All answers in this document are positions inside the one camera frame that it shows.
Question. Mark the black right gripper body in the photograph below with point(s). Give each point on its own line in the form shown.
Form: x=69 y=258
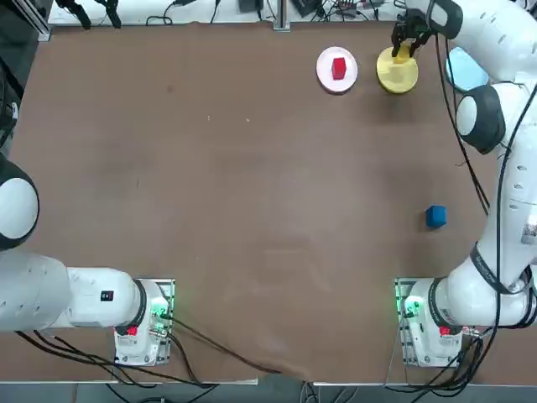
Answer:
x=414 y=22

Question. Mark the yellow cube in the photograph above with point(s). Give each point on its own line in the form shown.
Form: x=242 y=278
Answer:
x=403 y=54

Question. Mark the red cube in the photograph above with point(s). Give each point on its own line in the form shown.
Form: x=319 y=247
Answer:
x=339 y=69

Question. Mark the blue cube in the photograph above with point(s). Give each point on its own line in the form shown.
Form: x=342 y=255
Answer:
x=436 y=217

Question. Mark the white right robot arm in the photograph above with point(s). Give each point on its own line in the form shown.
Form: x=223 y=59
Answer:
x=516 y=189

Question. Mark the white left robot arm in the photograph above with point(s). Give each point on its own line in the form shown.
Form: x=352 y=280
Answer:
x=84 y=298

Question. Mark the yellow plate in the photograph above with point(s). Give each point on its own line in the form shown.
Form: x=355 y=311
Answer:
x=398 y=80

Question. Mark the light blue plate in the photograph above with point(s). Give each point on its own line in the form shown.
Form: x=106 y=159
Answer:
x=461 y=69

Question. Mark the white plate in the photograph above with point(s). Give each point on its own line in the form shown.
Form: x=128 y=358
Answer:
x=327 y=77

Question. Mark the red and black device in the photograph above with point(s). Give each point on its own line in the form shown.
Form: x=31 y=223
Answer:
x=348 y=4

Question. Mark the dark power supply box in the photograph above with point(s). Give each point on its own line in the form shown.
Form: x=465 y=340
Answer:
x=306 y=6

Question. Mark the black power brick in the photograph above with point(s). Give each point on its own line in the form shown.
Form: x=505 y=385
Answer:
x=251 y=5

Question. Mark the aluminium frame profile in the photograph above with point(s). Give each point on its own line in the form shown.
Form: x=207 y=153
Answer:
x=40 y=29

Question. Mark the aluminium camera post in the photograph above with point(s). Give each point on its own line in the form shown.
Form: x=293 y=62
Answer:
x=282 y=17

